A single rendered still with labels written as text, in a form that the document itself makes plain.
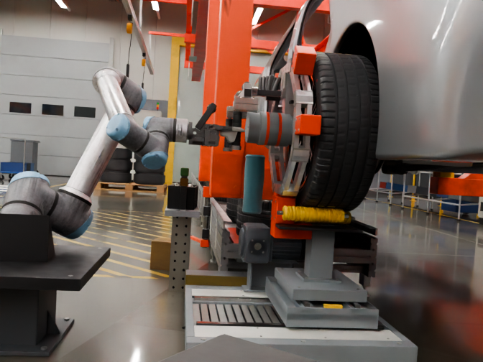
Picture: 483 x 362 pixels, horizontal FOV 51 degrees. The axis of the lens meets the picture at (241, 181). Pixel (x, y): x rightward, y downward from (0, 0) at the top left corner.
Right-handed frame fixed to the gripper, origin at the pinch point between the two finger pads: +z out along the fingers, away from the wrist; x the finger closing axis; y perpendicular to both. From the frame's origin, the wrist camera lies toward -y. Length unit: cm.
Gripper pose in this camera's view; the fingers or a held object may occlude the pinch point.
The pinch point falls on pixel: (241, 128)
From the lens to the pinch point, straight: 195.0
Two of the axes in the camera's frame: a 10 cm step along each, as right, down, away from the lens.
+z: 9.9, 0.6, 1.2
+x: 1.1, 0.4, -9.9
